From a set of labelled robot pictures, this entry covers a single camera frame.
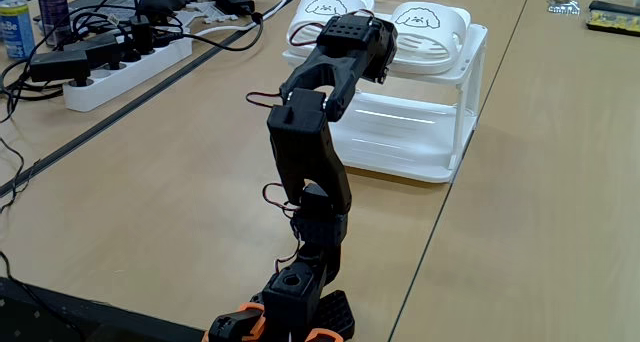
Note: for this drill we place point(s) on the white dog print slipper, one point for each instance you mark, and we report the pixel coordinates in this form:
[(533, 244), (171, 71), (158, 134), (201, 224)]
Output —
[(310, 22), (430, 37)]

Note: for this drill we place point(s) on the black wall plug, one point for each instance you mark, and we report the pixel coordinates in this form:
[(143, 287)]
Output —
[(141, 32)]

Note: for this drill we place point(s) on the white printed bracket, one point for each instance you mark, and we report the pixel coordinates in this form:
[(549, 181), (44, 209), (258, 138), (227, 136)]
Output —
[(215, 12), (185, 18)]

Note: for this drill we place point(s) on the white shoe rack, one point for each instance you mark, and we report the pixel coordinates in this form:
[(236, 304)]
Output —
[(400, 132)]

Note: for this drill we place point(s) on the white power strip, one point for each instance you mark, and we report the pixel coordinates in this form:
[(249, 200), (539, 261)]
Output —
[(125, 77)]

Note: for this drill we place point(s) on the silver foil wrapper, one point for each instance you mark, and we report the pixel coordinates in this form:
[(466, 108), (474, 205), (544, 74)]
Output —
[(564, 6)]

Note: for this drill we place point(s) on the black plug-in adapter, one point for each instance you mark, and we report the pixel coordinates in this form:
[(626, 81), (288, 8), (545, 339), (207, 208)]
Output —
[(60, 64), (95, 47)]

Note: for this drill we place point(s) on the small black power brick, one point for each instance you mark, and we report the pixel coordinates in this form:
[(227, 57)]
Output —
[(232, 1)]

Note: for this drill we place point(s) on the blue drink can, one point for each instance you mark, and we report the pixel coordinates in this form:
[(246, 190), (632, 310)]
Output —
[(17, 29)]

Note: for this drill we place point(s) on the tall purple can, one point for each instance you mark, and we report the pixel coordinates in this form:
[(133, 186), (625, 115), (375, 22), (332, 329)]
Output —
[(52, 7)]

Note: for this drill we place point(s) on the black and yellow case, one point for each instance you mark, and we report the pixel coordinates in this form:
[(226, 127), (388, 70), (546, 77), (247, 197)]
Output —
[(612, 19)]

